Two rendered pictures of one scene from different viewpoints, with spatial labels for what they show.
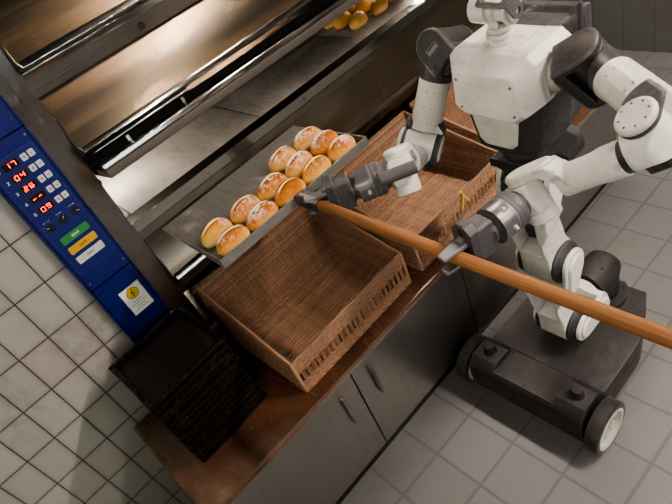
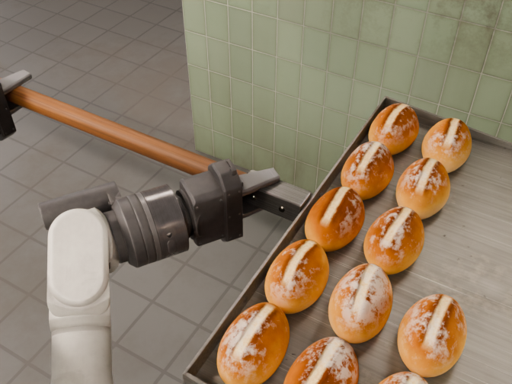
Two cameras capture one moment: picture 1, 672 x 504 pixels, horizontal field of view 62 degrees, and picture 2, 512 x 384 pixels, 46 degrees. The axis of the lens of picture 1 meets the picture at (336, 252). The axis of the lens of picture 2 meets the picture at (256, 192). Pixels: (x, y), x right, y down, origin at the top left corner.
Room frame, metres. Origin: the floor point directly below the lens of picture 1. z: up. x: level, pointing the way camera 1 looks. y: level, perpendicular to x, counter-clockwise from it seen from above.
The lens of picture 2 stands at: (1.71, -0.32, 1.76)
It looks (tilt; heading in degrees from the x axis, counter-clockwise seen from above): 44 degrees down; 148
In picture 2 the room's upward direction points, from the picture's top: straight up
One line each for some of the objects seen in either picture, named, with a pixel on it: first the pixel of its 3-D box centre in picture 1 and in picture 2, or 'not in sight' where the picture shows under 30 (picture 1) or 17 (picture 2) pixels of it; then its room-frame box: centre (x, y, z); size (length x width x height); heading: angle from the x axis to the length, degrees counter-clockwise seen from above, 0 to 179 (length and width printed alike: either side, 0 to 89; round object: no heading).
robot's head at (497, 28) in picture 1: (494, 13); not in sight; (1.24, -0.56, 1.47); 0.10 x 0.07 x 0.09; 24
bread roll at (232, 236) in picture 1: (231, 238); (395, 125); (1.22, 0.23, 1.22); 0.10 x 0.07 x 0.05; 117
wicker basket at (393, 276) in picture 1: (305, 285); not in sight; (1.54, 0.15, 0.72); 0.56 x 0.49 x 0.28; 119
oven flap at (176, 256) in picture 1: (338, 113); not in sight; (2.05, -0.24, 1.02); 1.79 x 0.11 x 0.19; 119
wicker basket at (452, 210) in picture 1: (412, 184); not in sight; (1.83, -0.39, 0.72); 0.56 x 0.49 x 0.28; 118
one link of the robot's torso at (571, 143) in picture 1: (540, 156); not in sight; (1.27, -0.65, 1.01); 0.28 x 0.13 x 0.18; 118
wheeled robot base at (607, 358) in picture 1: (567, 329); not in sight; (1.28, -0.67, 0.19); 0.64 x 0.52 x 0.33; 118
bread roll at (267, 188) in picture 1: (271, 184); (395, 235); (1.39, 0.08, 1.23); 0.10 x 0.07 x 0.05; 116
